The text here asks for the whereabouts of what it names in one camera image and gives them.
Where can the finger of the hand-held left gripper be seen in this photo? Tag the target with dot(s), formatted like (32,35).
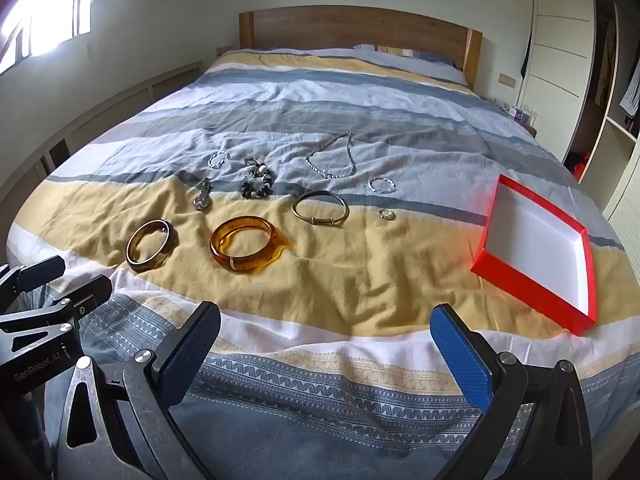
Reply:
(35,271)
(75,300)

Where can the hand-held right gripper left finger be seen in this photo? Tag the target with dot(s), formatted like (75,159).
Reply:
(192,340)

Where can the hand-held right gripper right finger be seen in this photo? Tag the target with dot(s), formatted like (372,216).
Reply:
(462,355)

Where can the amber translucent bangle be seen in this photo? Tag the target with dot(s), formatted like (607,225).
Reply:
(240,261)

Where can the dark metal-rimmed bangle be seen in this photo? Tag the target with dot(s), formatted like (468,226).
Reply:
(170,241)

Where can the red cardboard box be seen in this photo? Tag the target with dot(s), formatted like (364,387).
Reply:
(530,240)

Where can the silver wristwatch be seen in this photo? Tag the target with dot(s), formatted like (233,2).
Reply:
(200,203)

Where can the thin gold bangle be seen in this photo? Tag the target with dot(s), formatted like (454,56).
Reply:
(314,220)

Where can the red object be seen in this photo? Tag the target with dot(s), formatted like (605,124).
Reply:
(580,165)

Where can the wooden nightstand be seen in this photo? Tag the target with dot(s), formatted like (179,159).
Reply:
(525,127)

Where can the purple box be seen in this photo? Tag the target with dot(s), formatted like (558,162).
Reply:
(524,116)

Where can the window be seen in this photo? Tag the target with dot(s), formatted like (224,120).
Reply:
(55,10)

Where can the wooden bed with striped duvet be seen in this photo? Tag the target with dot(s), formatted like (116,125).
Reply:
(350,110)

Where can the grey pillow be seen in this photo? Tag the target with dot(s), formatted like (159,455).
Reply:
(425,67)

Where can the white wardrobe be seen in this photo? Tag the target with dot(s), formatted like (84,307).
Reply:
(560,60)

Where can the hanging clothes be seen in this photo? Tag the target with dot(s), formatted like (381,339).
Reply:
(627,90)

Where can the wooden headboard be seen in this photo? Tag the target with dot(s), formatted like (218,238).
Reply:
(350,27)

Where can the low beige wall cabinet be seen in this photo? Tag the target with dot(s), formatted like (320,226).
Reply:
(100,105)

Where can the wall switch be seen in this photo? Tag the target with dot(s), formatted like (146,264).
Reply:
(506,79)

